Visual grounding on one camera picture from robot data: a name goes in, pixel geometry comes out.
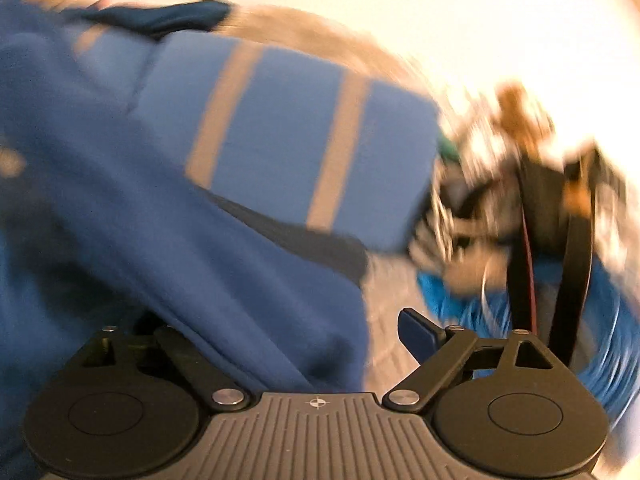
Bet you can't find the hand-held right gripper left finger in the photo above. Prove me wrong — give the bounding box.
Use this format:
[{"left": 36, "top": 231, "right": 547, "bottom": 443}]
[{"left": 80, "top": 325, "right": 251, "bottom": 414}]

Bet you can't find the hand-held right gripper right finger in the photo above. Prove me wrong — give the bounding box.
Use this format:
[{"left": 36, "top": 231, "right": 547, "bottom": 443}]
[{"left": 381, "top": 308, "right": 557, "bottom": 414}]

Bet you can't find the blue fleece jacket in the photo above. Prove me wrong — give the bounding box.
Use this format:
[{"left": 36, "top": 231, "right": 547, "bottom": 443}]
[{"left": 0, "top": 0, "right": 372, "bottom": 480}]

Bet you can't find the beige plush toy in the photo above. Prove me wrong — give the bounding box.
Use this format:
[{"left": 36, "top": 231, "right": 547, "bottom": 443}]
[{"left": 442, "top": 245, "right": 512, "bottom": 297}]

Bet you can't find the striped canvas tote bag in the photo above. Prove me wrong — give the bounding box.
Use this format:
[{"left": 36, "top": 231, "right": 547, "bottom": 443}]
[{"left": 407, "top": 180, "right": 482, "bottom": 272}]

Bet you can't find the small green cloth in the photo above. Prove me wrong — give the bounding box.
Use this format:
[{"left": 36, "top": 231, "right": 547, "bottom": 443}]
[{"left": 437, "top": 135, "right": 460, "bottom": 164}]

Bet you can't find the blue cushion with beige stripes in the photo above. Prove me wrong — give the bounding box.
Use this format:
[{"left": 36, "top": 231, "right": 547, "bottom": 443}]
[
  {"left": 62, "top": 22, "right": 168, "bottom": 68},
  {"left": 135, "top": 30, "right": 442, "bottom": 254}
]

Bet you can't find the brown teddy bear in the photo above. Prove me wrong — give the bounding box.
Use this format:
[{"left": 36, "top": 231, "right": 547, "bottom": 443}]
[{"left": 494, "top": 84, "right": 547, "bottom": 147}]

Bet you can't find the floral sofa cover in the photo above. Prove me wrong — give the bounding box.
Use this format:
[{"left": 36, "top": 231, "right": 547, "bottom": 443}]
[{"left": 225, "top": 5, "right": 452, "bottom": 111}]

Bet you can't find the dark blue garment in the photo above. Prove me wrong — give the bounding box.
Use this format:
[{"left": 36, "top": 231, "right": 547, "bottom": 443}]
[{"left": 75, "top": 0, "right": 234, "bottom": 39}]

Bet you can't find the blue cable coil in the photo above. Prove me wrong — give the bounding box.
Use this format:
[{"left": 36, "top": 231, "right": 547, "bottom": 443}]
[{"left": 417, "top": 260, "right": 629, "bottom": 412}]

